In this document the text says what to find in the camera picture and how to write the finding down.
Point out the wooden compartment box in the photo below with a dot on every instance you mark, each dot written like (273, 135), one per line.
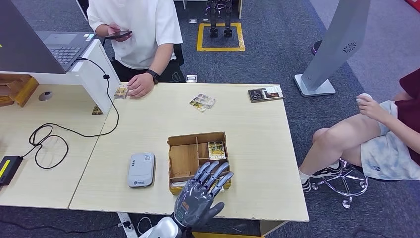
(183, 157)

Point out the black wristwatch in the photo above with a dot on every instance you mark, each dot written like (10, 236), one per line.
(153, 75)

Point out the loose pile of cards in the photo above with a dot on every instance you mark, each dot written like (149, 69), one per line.
(202, 102)

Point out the person's forearm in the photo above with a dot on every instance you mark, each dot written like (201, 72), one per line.
(403, 131)

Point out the person's right hand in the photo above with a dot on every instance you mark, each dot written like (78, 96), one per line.
(115, 38)

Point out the yellow floor tape square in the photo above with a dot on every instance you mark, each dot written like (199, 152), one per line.
(220, 48)

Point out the chrome stool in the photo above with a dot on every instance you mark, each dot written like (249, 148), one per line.
(344, 184)

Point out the round handheld device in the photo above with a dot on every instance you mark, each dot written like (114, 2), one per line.
(365, 95)

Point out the white desk riser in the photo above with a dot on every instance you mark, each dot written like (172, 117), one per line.
(88, 75)

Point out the yellow room key card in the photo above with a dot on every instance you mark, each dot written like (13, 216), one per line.
(216, 150)

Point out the dark rounded object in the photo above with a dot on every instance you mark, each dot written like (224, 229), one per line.
(316, 46)

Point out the small yellow card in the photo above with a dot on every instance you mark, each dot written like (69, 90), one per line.
(97, 110)

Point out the white floor socket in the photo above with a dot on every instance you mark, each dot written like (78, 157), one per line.
(191, 78)

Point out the wooden desk tray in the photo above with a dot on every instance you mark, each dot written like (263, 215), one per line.
(19, 90)

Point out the red object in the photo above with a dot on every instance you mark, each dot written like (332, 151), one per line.
(414, 4)

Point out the person's left forearm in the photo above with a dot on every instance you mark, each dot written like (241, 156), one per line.
(162, 57)

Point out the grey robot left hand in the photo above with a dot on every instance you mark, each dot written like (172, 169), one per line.
(193, 207)

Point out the black power adapter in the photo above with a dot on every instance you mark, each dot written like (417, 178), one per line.
(8, 169)

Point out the person's hand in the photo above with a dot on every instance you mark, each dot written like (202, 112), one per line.
(372, 108)

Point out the white power strip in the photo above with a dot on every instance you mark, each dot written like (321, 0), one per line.
(126, 225)

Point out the black smartphone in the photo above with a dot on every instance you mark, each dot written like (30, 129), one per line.
(118, 34)

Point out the person's left hand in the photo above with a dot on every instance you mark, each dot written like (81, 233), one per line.
(139, 84)

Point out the grey kiosk stand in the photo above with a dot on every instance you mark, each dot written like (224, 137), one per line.
(334, 42)

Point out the person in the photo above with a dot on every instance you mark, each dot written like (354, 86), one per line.
(361, 141)
(141, 33)

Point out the background humanoid robot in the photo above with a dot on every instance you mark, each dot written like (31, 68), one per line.
(213, 19)

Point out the black office chair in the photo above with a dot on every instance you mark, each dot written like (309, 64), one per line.
(178, 52)

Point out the stack of yellow cards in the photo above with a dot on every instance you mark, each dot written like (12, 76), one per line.
(120, 92)

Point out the dark grey laptop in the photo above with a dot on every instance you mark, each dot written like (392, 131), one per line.
(19, 42)

